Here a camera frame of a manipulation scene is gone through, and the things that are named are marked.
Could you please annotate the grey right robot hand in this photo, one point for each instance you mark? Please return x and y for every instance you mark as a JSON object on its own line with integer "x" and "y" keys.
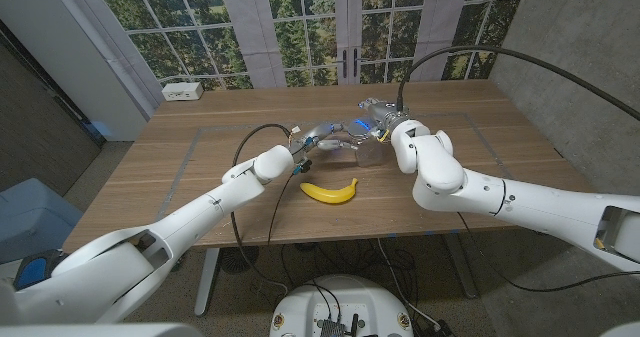
{"x": 385, "y": 114}

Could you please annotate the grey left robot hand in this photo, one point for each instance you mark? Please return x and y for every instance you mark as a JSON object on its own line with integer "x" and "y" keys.
{"x": 322, "y": 131}

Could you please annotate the clear glass jar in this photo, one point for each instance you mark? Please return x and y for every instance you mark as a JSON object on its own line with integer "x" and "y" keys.
{"x": 371, "y": 156}

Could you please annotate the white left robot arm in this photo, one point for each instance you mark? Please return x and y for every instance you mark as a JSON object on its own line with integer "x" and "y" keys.
{"x": 200, "y": 212}

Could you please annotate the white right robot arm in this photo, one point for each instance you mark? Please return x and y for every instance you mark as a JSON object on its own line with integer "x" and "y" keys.
{"x": 500, "y": 202}

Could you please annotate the yellow toy banana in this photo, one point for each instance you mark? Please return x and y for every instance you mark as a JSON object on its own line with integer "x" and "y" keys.
{"x": 327, "y": 195}

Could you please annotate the printed window backdrop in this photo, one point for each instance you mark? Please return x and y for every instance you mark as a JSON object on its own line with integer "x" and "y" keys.
{"x": 300, "y": 27}

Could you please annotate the white power outlet box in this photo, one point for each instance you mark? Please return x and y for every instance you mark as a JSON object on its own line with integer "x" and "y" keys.
{"x": 182, "y": 91}

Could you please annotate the black round fan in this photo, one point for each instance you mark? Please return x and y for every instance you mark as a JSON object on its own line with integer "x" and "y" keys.
{"x": 238, "y": 260}

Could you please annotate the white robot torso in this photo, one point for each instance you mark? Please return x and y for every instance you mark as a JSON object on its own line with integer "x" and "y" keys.
{"x": 345, "y": 297}

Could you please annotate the grey table leg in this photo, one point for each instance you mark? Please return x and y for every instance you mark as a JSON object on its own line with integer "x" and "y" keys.
{"x": 462, "y": 267}

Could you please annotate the white table leg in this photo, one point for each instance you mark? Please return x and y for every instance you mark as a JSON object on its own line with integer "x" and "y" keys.
{"x": 205, "y": 282}

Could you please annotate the black torso electronics module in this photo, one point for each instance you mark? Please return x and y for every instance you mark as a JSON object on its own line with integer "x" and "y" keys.
{"x": 331, "y": 328}

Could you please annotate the blue-grey storage bin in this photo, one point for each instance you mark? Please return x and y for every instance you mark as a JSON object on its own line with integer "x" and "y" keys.
{"x": 30, "y": 212}

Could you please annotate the blue and black foot pedal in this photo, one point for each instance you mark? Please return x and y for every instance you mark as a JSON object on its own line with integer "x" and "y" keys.
{"x": 35, "y": 272}

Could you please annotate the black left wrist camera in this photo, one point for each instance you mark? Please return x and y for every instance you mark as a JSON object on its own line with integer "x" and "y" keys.
{"x": 303, "y": 167}

